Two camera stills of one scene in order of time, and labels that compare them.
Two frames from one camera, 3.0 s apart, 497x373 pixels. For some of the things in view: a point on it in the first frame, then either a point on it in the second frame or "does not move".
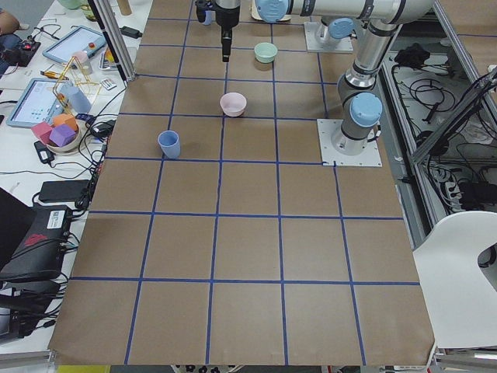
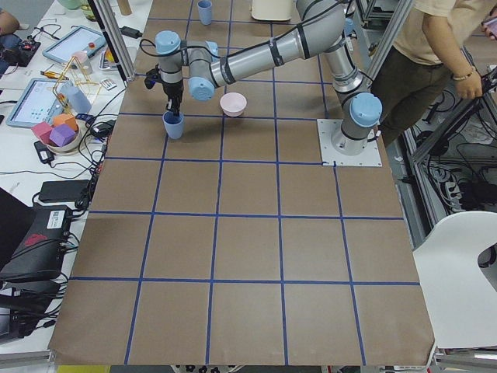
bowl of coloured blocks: (61, 137) does not move
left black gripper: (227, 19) -> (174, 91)
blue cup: (168, 142) -> (173, 123)
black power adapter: (130, 32) does not move
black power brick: (64, 190) does not move
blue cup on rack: (76, 99) does not move
